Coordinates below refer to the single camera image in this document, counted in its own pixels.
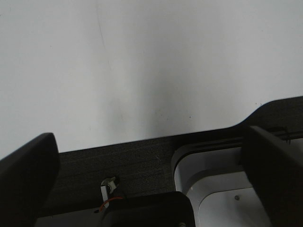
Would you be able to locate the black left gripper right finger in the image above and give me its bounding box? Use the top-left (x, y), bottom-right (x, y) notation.
top-left (241, 126), bottom-right (303, 227)

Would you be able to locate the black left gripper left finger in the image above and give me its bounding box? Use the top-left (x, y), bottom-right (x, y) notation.
top-left (0, 133), bottom-right (60, 227)

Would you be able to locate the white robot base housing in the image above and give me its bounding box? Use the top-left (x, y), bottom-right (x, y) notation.
top-left (171, 139), bottom-right (272, 227)

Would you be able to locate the black robot mounting block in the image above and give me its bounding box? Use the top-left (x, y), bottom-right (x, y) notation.
top-left (100, 192), bottom-right (196, 227)

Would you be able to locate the white tag with wire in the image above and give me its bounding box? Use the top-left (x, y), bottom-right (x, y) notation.
top-left (98, 176), bottom-right (123, 212)

